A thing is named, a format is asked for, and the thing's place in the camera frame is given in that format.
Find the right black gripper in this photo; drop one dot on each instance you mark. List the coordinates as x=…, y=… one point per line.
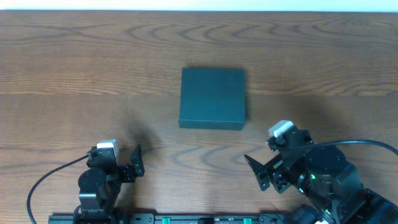
x=277, y=174

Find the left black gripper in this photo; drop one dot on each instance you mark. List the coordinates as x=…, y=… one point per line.
x=130, y=176

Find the black gift box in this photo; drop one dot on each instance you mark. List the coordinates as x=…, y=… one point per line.
x=212, y=98

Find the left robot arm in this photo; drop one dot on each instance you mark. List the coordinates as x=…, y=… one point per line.
x=101, y=184

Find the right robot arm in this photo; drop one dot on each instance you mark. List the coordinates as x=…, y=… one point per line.
x=322, y=173

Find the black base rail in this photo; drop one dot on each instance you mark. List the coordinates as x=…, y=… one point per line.
x=205, y=218

